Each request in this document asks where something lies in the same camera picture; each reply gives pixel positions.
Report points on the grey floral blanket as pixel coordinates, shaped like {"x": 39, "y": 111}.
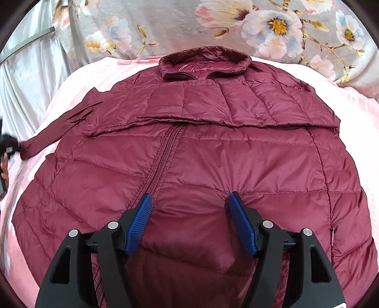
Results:
{"x": 177, "y": 26}

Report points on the person's left hand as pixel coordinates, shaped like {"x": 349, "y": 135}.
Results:
{"x": 4, "y": 170}

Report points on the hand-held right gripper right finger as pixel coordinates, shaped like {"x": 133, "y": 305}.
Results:
{"x": 241, "y": 225}

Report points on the maroon puffer jacket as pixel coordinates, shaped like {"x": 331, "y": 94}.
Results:
{"x": 207, "y": 154}

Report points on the pale grey satin sheet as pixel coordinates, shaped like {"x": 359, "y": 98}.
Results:
{"x": 29, "y": 88}

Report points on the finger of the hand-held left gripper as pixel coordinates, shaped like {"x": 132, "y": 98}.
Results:
{"x": 10, "y": 146}

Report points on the pink printed blanket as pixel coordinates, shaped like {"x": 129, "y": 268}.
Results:
{"x": 361, "y": 142}

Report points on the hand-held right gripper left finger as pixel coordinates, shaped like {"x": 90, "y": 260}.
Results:
{"x": 139, "y": 222}

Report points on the grey metal bar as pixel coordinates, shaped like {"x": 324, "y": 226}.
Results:
{"x": 26, "y": 42}

